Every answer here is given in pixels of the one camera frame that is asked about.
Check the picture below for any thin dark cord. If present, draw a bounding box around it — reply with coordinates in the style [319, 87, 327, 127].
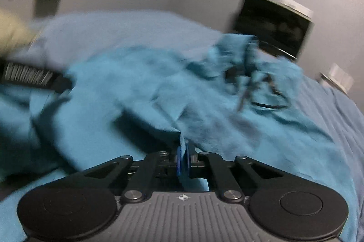
[225, 66, 288, 112]

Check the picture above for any teal garment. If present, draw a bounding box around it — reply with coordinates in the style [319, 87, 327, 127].
[0, 33, 356, 242]

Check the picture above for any olive cloth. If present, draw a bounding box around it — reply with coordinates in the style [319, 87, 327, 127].
[0, 10, 41, 58]

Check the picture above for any black monitor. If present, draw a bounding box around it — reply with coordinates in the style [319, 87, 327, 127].
[230, 0, 311, 61]

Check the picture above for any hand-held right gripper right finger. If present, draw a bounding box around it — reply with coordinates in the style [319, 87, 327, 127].
[185, 142, 283, 203]

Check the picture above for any blue fleece blanket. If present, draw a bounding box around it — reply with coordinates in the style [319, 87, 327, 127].
[0, 10, 364, 242]

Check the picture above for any white router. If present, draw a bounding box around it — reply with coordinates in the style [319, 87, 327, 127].
[319, 63, 355, 95]

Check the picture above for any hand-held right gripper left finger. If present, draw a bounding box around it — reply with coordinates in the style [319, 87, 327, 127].
[82, 146, 183, 203]

